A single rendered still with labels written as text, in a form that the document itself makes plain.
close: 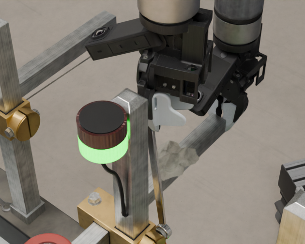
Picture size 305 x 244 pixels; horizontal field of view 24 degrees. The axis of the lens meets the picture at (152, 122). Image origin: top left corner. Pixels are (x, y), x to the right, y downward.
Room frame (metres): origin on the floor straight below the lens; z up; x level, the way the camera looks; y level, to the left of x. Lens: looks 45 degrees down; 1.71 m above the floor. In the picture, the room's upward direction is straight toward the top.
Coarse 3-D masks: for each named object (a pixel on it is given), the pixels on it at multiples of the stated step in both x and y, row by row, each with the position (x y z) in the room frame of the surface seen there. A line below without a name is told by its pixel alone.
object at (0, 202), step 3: (0, 198) 0.81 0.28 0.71; (0, 201) 0.80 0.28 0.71; (3, 201) 0.80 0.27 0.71; (0, 204) 0.79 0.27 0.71; (3, 204) 0.79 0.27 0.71; (6, 204) 0.80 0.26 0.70; (9, 204) 0.79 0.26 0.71; (3, 207) 0.79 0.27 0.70; (3, 210) 0.78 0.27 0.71; (6, 210) 0.78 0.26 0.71; (9, 210) 0.78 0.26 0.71
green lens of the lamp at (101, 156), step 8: (80, 144) 0.57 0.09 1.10; (120, 144) 0.57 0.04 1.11; (80, 152) 0.58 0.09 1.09; (88, 152) 0.56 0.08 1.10; (96, 152) 0.56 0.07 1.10; (104, 152) 0.56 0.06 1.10; (112, 152) 0.56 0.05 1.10; (120, 152) 0.57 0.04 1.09; (96, 160) 0.56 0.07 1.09; (104, 160) 0.56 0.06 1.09; (112, 160) 0.56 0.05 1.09
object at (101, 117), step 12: (84, 108) 0.60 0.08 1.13; (96, 108) 0.60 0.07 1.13; (108, 108) 0.60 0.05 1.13; (120, 108) 0.60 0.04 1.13; (84, 120) 0.58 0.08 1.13; (96, 120) 0.58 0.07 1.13; (108, 120) 0.58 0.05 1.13; (120, 120) 0.58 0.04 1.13; (96, 132) 0.56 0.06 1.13; (108, 132) 0.56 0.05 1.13; (108, 168) 0.59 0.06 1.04; (120, 180) 0.60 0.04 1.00; (120, 192) 0.60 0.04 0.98
